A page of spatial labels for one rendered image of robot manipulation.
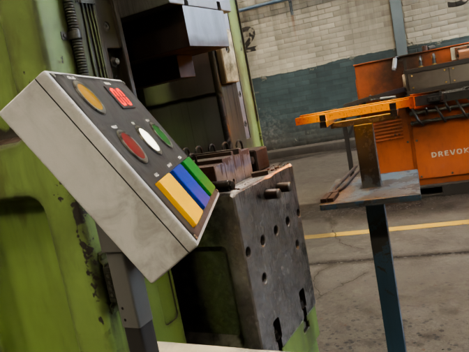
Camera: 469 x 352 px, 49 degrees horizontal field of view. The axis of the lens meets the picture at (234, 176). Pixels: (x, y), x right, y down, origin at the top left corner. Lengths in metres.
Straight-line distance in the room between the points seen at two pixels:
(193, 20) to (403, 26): 7.56
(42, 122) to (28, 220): 0.67
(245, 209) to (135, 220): 0.63
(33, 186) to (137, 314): 0.44
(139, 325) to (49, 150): 0.34
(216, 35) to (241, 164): 0.34
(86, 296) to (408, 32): 7.97
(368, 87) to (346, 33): 4.14
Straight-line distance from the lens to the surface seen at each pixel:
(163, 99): 1.72
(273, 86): 8.95
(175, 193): 0.67
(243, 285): 1.26
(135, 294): 0.84
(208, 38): 1.32
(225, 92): 1.64
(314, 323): 1.64
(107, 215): 0.64
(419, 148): 4.73
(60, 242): 1.16
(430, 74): 4.55
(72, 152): 0.64
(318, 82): 8.81
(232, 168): 1.32
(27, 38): 1.12
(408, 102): 1.61
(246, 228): 1.24
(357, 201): 1.59
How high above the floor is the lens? 1.12
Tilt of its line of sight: 8 degrees down
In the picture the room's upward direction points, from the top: 11 degrees counter-clockwise
